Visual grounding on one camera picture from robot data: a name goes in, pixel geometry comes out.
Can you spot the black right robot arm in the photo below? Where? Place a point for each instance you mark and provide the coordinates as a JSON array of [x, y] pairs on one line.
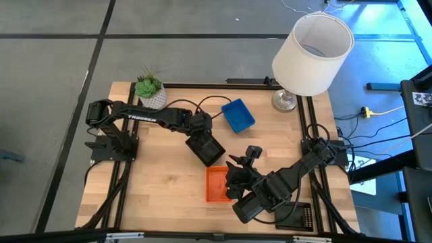
[[293, 172]]

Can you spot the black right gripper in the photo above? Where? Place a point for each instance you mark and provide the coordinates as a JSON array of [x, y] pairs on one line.
[[246, 179]]

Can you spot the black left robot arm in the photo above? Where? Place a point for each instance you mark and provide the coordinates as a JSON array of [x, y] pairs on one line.
[[141, 116]]

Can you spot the orange plastic slotted basket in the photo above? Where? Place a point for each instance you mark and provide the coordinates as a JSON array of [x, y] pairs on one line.
[[216, 185]]

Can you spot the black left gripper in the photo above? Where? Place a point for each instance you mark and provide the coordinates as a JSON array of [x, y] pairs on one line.
[[201, 125]]

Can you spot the black white marker sheet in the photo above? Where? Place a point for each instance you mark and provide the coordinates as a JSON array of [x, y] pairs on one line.
[[422, 99]]

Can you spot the white geometric plant pot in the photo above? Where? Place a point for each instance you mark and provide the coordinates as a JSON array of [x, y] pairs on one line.
[[157, 102]]

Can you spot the silver metal lamp base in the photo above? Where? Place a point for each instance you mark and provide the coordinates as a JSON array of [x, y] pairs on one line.
[[283, 102]]

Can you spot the black plastic slotted basket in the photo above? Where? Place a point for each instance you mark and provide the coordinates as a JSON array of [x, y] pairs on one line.
[[301, 224], [211, 153]]

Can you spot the white fabric lamp shade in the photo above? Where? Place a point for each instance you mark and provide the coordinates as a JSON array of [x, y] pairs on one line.
[[303, 74]]

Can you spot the black desk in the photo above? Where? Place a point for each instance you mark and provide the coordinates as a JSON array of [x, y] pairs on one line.
[[418, 135]]

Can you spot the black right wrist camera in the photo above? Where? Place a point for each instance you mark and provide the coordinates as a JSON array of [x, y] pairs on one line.
[[254, 152]]

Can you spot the green succulent plant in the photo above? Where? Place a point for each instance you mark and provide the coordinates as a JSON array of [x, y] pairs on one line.
[[146, 88]]

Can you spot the yellow power strip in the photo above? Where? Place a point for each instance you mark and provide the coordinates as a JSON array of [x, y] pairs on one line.
[[366, 112]]

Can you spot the blue plastic slotted basket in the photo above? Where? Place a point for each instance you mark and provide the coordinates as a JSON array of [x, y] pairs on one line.
[[238, 116]]

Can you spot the white paper sheet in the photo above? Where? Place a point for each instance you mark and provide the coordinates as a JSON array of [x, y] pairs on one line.
[[366, 187]]

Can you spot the black aluminium table frame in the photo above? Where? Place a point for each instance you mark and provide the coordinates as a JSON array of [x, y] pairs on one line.
[[202, 86]]

